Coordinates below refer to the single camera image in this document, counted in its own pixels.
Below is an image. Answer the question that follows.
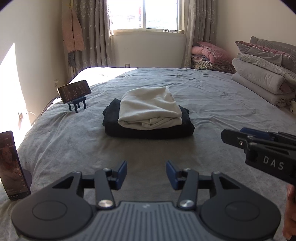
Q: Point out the round black phone stand base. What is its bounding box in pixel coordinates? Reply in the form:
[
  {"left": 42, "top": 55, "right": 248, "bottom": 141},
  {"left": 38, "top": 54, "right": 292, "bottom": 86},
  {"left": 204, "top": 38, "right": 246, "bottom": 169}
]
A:
[{"left": 23, "top": 169, "right": 33, "bottom": 188}]

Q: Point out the grey bed sheet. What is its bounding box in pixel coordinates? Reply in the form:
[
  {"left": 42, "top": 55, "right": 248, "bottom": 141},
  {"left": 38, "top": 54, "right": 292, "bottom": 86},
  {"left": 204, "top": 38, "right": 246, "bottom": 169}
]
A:
[{"left": 1, "top": 68, "right": 295, "bottom": 240}]

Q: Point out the white plush toy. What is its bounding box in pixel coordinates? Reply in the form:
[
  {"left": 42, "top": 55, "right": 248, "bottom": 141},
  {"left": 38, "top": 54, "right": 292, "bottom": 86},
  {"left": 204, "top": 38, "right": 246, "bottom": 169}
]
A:
[{"left": 290, "top": 101, "right": 296, "bottom": 114}]

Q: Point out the window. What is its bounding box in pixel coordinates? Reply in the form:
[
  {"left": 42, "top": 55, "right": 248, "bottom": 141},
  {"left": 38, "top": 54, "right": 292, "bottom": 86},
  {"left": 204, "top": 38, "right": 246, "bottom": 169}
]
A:
[{"left": 107, "top": 0, "right": 186, "bottom": 36}]

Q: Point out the folded black garment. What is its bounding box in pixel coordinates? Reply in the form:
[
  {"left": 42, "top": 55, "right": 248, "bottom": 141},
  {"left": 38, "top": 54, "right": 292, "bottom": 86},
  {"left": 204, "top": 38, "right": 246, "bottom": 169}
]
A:
[{"left": 102, "top": 98, "right": 195, "bottom": 140}]

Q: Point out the white Winnie sweatshirt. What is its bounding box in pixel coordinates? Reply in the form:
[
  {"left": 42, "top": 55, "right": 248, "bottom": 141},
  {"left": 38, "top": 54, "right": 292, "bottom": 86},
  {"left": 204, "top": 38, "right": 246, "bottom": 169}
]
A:
[{"left": 117, "top": 86, "right": 183, "bottom": 131}]

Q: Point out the person's right hand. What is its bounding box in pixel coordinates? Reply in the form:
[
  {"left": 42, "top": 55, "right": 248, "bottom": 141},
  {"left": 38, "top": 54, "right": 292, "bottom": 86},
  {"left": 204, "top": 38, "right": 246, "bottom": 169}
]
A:
[{"left": 282, "top": 184, "right": 296, "bottom": 240}]

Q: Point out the left grey star curtain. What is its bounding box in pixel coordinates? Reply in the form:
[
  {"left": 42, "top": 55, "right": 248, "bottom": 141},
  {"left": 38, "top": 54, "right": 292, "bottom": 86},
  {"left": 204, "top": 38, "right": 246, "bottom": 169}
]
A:
[{"left": 73, "top": 0, "right": 115, "bottom": 72}]

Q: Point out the hanging pink jacket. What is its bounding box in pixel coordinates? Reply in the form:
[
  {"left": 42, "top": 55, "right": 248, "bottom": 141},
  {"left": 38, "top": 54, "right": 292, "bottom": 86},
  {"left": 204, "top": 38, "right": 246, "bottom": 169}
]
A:
[{"left": 62, "top": 9, "right": 84, "bottom": 53}]

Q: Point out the landscape phone on stand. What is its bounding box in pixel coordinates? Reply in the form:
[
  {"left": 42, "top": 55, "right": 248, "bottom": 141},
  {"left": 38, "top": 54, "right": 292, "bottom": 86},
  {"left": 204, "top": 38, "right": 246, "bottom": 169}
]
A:
[{"left": 58, "top": 80, "right": 91, "bottom": 103}]

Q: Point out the pink pillow pile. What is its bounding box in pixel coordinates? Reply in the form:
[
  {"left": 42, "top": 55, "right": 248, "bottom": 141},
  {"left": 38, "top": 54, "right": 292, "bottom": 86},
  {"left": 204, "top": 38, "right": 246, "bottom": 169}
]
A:
[{"left": 191, "top": 42, "right": 235, "bottom": 74}]

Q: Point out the grey star curtain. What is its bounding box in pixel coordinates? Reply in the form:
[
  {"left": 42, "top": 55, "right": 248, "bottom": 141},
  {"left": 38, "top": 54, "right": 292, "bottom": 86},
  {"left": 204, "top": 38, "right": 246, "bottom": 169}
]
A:
[
  {"left": 182, "top": 0, "right": 218, "bottom": 68},
  {"left": 73, "top": 0, "right": 115, "bottom": 72}
]

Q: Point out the blue phone stand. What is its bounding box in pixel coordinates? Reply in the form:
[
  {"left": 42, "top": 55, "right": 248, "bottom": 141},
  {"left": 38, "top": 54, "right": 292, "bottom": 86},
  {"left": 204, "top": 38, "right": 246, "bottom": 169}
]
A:
[{"left": 67, "top": 96, "right": 86, "bottom": 113}]

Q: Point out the white wall socket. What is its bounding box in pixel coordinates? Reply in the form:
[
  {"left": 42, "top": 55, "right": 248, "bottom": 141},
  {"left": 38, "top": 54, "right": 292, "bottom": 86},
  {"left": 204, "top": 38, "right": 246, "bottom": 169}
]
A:
[{"left": 54, "top": 79, "right": 60, "bottom": 88}]

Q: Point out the upright smartphone playing video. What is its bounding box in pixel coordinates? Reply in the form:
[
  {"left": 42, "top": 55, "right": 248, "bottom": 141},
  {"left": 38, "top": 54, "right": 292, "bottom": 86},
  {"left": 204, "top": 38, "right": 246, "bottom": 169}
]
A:
[{"left": 1, "top": 131, "right": 31, "bottom": 201}]

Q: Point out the folded grey quilt stack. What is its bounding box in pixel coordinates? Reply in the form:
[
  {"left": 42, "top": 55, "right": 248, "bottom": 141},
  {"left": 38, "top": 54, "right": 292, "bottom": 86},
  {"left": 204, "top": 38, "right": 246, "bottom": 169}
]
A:
[{"left": 232, "top": 36, "right": 295, "bottom": 108}]

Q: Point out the right grey star curtain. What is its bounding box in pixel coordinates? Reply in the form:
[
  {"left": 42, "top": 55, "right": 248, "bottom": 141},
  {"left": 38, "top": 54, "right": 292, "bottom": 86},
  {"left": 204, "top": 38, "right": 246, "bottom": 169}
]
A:
[{"left": 182, "top": 0, "right": 218, "bottom": 68}]

